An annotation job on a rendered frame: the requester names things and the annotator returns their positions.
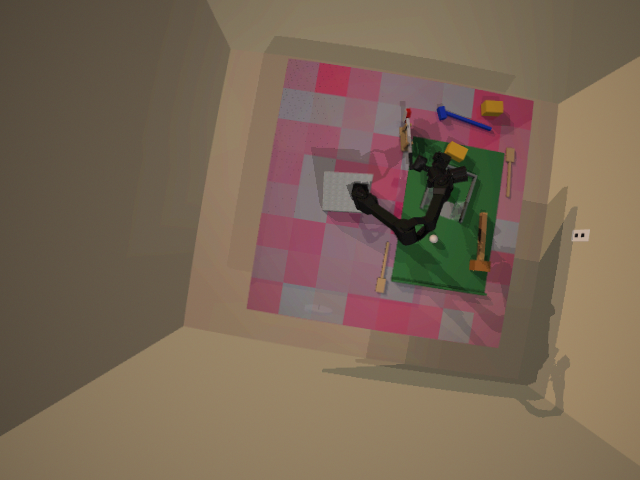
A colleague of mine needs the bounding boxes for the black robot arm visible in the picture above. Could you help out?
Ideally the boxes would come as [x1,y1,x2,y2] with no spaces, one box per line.
[351,151,468,246]

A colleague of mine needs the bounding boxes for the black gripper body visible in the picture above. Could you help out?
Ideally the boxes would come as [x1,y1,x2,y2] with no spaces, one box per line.
[413,156,449,179]

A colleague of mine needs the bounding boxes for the orange block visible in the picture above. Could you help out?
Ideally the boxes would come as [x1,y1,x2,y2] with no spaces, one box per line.
[444,141,468,162]
[481,100,504,116]

